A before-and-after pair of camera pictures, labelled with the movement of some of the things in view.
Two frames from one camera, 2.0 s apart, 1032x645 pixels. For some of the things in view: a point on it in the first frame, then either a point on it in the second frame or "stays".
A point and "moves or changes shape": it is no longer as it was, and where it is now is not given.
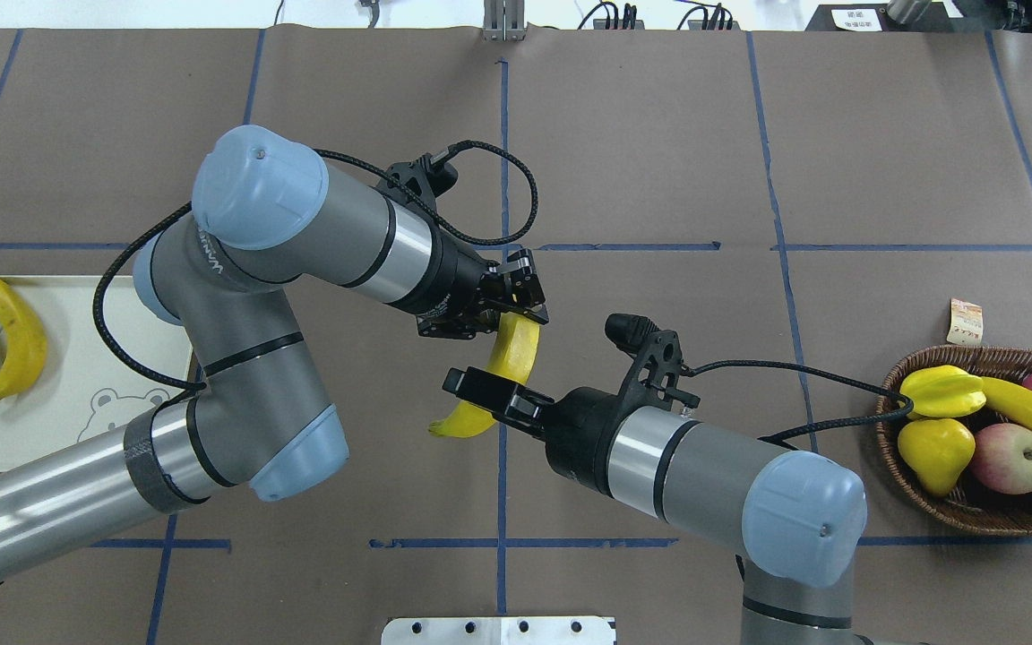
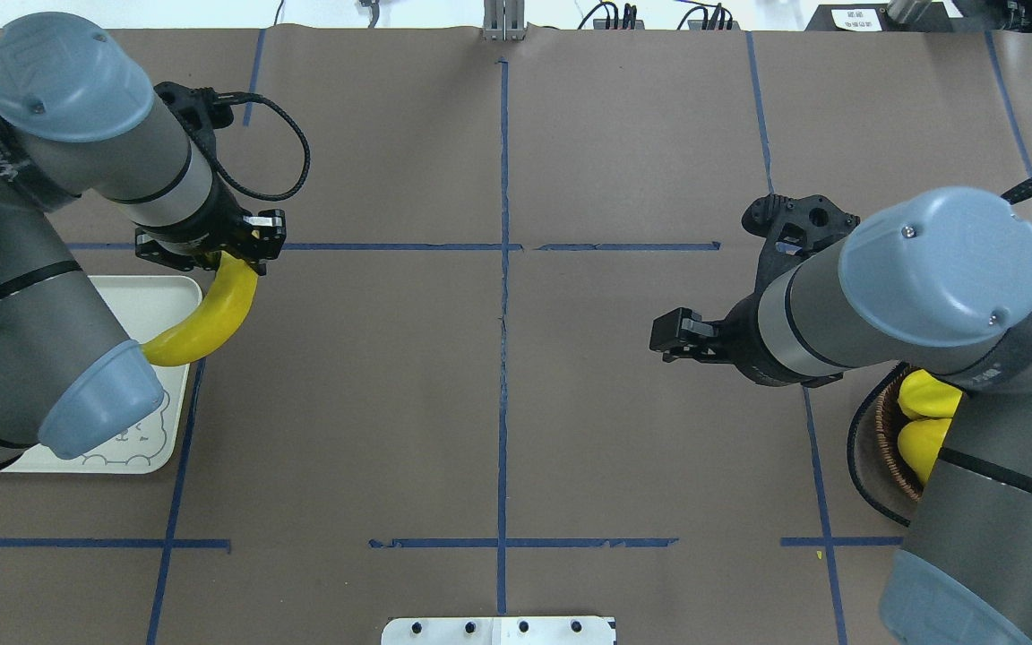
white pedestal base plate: x=499 y=631 stays
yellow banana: x=512 y=356 moves or changes shape
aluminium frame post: x=493 y=23 stays
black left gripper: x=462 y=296 to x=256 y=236
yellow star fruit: x=943 y=391 stays
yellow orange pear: x=936 y=451 stays
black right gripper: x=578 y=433 to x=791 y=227
